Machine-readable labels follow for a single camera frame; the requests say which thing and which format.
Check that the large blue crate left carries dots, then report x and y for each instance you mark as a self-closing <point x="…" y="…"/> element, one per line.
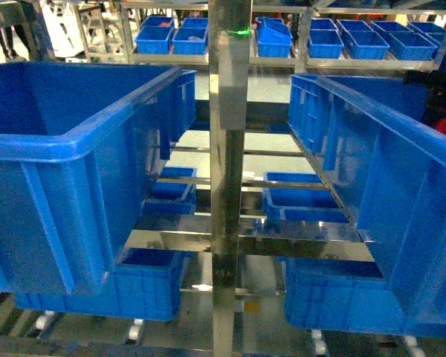
<point x="81" y="147"/>

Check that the lower left blue crate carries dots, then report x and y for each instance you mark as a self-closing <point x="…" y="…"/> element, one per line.
<point x="145" y="285"/>

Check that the small blue bin mid-left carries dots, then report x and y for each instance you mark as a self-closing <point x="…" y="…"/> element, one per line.
<point x="177" y="198"/>

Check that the large blue crate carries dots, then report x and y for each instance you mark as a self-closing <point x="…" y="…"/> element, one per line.
<point x="388" y="171"/>
<point x="81" y="147"/>

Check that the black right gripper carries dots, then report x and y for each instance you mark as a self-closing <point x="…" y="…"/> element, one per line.
<point x="435" y="104"/>

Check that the small blue bin mid-right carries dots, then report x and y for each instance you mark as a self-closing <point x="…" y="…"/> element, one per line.
<point x="301" y="205"/>

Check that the steel vertical rack post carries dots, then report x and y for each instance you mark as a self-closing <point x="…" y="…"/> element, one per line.
<point x="229" y="51"/>

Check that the lower right blue crate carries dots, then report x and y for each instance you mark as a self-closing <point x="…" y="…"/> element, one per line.
<point x="346" y="296"/>

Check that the large blue crate right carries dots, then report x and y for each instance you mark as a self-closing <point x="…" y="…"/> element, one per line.
<point x="388" y="171"/>

